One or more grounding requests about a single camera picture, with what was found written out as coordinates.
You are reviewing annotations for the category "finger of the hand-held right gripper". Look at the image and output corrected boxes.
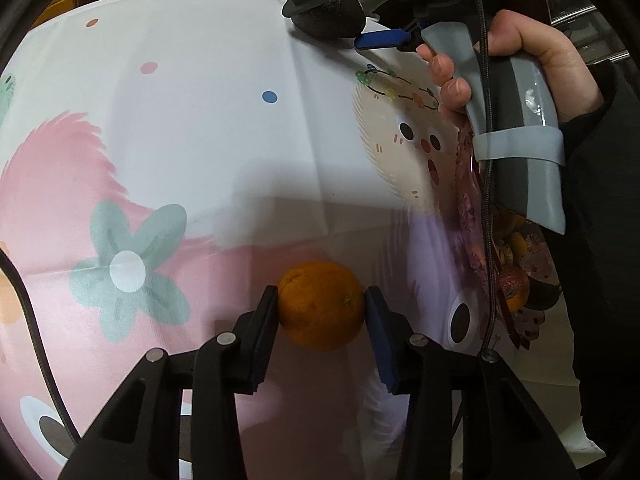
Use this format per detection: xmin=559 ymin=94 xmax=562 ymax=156
xmin=281 ymin=0 xmax=368 ymax=18
xmin=352 ymin=19 xmax=427 ymax=54

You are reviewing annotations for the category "steel railing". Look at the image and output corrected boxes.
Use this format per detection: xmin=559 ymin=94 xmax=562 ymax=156
xmin=542 ymin=0 xmax=632 ymax=67

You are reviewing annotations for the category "person's right hand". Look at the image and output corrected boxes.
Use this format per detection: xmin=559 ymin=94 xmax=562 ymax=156
xmin=416 ymin=10 xmax=602 ymax=127

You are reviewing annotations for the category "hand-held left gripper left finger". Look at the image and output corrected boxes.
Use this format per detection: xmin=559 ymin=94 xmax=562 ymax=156
xmin=57 ymin=285 xmax=279 ymax=480

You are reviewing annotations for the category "small tangerine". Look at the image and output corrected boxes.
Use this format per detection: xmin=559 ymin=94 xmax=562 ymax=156
xmin=494 ymin=210 xmax=526 ymax=236

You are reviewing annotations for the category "yellow apple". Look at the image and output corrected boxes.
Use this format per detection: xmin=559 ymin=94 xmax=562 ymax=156
xmin=507 ymin=234 xmax=530 ymax=261

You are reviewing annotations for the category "printed cartoon tablecloth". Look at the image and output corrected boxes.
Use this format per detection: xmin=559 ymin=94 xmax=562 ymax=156
xmin=0 ymin=0 xmax=606 ymax=480

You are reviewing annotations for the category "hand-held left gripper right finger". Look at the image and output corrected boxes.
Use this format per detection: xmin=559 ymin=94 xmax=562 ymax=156
xmin=364 ymin=286 xmax=576 ymax=480

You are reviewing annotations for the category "large orange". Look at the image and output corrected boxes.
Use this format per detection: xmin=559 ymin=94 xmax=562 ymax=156
xmin=277 ymin=261 xmax=367 ymax=352

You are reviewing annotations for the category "dark avocado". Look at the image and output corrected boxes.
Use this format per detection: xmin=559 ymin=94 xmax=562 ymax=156
xmin=291 ymin=0 xmax=367 ymax=39

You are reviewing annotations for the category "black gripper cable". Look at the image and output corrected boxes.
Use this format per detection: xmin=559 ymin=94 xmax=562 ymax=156
xmin=462 ymin=0 xmax=502 ymax=356
xmin=0 ymin=247 xmax=82 ymax=447

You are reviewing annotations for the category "red apple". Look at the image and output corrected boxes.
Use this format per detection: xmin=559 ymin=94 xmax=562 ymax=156
xmin=495 ymin=264 xmax=531 ymax=301

